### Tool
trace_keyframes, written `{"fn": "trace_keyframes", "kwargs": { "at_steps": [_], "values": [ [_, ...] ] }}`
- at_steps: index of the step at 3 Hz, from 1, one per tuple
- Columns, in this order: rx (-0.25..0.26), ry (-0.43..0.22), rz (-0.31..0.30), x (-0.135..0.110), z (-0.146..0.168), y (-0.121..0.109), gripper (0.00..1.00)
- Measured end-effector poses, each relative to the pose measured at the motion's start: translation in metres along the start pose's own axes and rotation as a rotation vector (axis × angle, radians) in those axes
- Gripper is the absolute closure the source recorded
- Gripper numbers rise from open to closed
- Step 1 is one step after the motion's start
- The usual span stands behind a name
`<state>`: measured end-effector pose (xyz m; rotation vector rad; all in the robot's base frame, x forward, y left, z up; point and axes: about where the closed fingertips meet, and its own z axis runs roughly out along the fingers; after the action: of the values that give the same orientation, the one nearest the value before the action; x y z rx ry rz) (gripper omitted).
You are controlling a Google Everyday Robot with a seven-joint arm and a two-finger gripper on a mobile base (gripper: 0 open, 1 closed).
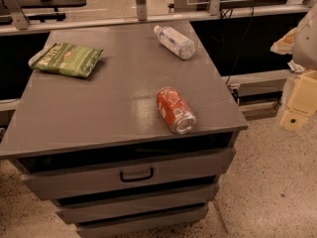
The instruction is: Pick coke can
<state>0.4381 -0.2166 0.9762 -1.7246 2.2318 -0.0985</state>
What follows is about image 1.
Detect red coke can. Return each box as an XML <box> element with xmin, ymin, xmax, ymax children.
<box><xmin>157</xmin><ymin>86</ymin><xmax>196</xmax><ymax>134</ymax></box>

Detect top grey drawer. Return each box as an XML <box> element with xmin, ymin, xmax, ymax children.
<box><xmin>22</xmin><ymin>147</ymin><xmax>236</xmax><ymax>200</ymax></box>

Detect grey drawer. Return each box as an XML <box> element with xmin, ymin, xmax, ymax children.
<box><xmin>56</xmin><ymin>182</ymin><xmax>219</xmax><ymax>223</ymax></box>
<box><xmin>76</xmin><ymin>203</ymin><xmax>208</xmax><ymax>238</ymax></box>
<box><xmin>22</xmin><ymin>147</ymin><xmax>236</xmax><ymax>200</ymax></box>

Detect clear plastic water bottle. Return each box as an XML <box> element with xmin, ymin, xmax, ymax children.
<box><xmin>154</xmin><ymin>26</ymin><xmax>195</xmax><ymax>60</ymax></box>

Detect grey drawer cabinet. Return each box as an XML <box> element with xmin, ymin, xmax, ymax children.
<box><xmin>0</xmin><ymin>20</ymin><xmax>250</xmax><ymax>238</ymax></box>

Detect bottom grey drawer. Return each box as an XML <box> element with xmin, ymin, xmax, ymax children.
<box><xmin>76</xmin><ymin>203</ymin><xmax>208</xmax><ymax>238</ymax></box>

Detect green chip bag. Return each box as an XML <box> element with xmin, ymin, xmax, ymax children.
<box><xmin>29</xmin><ymin>43</ymin><xmax>103</xmax><ymax>78</ymax></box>

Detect middle grey drawer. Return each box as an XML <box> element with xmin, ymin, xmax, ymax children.
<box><xmin>56</xmin><ymin>182</ymin><xmax>219</xmax><ymax>223</ymax></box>

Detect black round side table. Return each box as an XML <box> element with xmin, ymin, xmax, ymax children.
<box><xmin>17</xmin><ymin>0</ymin><xmax>87</xmax><ymax>22</ymax></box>

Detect black hanging cable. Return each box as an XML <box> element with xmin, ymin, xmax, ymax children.
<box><xmin>219</xmin><ymin>6</ymin><xmax>256</xmax><ymax>86</ymax></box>

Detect black drawer handle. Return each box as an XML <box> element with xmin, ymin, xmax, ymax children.
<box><xmin>119</xmin><ymin>168</ymin><xmax>155</xmax><ymax>183</ymax></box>

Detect grey metal railing frame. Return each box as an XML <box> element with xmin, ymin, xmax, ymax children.
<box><xmin>1</xmin><ymin>0</ymin><xmax>316</xmax><ymax>35</ymax></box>

